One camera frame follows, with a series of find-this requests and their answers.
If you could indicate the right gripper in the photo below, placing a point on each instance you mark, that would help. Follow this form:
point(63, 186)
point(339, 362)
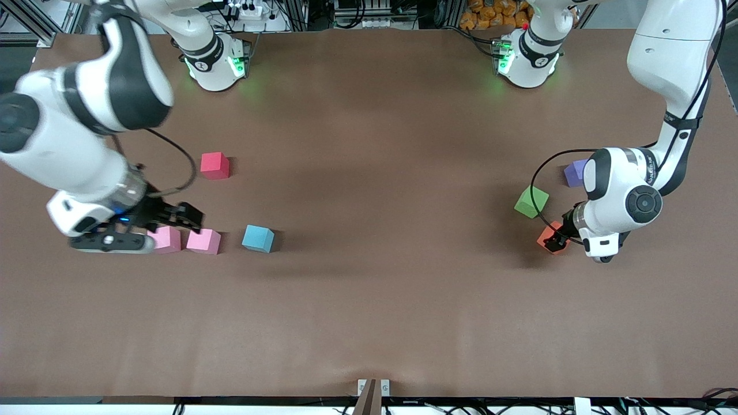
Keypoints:
point(153, 210)

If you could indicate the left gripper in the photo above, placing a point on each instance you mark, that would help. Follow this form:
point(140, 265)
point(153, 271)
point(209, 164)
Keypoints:
point(568, 228)

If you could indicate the orange foam block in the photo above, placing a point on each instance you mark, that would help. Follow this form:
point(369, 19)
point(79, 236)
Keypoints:
point(543, 236)

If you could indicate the pink foam block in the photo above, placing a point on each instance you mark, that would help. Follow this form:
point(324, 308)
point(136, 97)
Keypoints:
point(168, 243)
point(203, 242)

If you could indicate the green foam block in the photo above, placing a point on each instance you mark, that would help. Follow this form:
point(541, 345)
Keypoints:
point(527, 203)

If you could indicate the light blue foam block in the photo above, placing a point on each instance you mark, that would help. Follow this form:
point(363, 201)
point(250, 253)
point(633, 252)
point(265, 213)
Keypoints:
point(258, 238)

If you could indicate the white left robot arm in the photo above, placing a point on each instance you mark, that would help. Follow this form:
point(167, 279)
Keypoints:
point(628, 184)

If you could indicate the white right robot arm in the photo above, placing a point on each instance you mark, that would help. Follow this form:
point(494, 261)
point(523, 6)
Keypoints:
point(57, 144)

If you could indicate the purple foam block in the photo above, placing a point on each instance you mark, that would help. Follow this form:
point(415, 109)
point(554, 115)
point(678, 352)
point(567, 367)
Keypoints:
point(575, 173)

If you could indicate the red foam block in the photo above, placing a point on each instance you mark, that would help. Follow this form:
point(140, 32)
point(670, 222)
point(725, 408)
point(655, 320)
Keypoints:
point(214, 165)

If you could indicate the white tag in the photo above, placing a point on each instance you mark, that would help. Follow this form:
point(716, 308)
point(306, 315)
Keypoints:
point(582, 406)

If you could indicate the white power strip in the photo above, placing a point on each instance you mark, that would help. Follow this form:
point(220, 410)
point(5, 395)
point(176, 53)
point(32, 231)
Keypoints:
point(251, 10)

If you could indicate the orange mesh bag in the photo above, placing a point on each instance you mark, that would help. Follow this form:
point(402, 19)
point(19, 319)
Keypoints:
point(490, 14)

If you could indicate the dark equipment box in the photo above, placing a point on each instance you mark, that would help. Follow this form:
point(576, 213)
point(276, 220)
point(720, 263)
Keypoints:
point(375, 11)

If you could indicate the aluminium frame profile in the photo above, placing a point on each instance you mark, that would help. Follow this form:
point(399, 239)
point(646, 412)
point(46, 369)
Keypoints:
point(47, 39)

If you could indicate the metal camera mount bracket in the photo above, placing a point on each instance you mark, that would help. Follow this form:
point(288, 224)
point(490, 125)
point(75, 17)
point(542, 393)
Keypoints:
point(373, 395)

